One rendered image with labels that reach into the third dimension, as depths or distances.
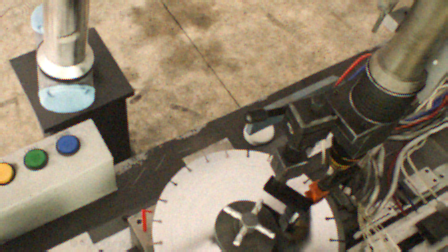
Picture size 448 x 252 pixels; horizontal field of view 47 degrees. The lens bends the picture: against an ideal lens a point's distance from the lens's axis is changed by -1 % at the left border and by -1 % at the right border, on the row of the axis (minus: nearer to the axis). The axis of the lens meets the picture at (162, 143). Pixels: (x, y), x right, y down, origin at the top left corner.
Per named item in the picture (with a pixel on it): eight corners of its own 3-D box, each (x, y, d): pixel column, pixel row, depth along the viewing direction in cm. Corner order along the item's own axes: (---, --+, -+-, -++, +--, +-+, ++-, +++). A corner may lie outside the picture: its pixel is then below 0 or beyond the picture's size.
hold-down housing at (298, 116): (276, 188, 83) (308, 120, 65) (263, 163, 85) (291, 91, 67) (307, 178, 84) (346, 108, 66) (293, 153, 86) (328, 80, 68)
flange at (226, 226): (244, 274, 88) (246, 270, 86) (201, 226, 92) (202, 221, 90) (289, 234, 92) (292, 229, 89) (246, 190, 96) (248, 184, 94)
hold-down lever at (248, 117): (262, 154, 72) (266, 144, 69) (238, 121, 74) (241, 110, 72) (308, 131, 74) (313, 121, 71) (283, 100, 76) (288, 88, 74)
